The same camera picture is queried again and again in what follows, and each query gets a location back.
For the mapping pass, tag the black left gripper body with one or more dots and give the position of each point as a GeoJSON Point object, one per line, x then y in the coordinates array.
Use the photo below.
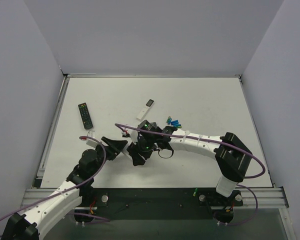
{"type": "Point", "coordinates": [109, 150]}

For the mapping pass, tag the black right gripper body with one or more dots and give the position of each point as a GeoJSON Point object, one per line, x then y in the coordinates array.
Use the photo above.
{"type": "Point", "coordinates": [134, 152]}

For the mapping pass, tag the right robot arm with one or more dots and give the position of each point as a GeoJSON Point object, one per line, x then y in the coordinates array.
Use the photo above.
{"type": "Point", "coordinates": [232, 156]}

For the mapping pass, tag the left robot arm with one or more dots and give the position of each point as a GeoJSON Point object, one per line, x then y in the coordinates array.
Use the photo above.
{"type": "Point", "coordinates": [40, 217]}

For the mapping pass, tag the slim white remote control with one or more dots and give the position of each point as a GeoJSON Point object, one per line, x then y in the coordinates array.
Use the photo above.
{"type": "Point", "coordinates": [145, 110]}

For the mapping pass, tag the black TV remote control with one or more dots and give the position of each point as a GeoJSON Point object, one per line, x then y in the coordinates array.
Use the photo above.
{"type": "Point", "coordinates": [85, 116]}

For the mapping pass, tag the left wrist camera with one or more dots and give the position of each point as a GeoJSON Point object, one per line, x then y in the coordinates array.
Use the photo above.
{"type": "Point", "coordinates": [90, 141]}

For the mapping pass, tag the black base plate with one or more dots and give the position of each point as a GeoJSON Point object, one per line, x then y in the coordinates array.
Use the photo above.
{"type": "Point", "coordinates": [112, 204]}

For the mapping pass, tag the aluminium frame rail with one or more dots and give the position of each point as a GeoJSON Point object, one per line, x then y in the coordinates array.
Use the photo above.
{"type": "Point", "coordinates": [267, 198]}

